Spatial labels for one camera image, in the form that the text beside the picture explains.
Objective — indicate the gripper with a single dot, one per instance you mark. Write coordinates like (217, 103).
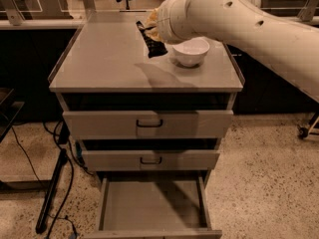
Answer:
(163, 21)

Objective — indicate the black rxbar chocolate bar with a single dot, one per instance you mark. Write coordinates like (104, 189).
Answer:
(156, 48)

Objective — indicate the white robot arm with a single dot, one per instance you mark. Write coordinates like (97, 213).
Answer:
(289, 49)

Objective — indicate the grey drawer cabinet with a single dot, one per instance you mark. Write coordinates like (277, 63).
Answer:
(107, 68)

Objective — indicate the top grey drawer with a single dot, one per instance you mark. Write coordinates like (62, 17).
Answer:
(147, 124)

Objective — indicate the grey drawer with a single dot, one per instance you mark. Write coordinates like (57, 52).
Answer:
(147, 124)
(134, 160)
(153, 207)

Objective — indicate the middle grey drawer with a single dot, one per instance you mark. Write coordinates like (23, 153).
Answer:
(134, 160)

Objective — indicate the bottom grey drawer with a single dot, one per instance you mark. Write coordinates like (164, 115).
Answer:
(153, 207)

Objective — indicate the white ceramic bowl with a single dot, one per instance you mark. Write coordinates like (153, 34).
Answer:
(191, 52)

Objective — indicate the dark side table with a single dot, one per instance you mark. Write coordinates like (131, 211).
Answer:
(9, 108)

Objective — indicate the black caster wheel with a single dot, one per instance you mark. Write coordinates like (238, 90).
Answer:
(302, 132)

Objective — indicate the black table leg bar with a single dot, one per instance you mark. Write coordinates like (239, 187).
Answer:
(50, 192)

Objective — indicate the white horizontal rail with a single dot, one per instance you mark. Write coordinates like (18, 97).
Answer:
(43, 24)

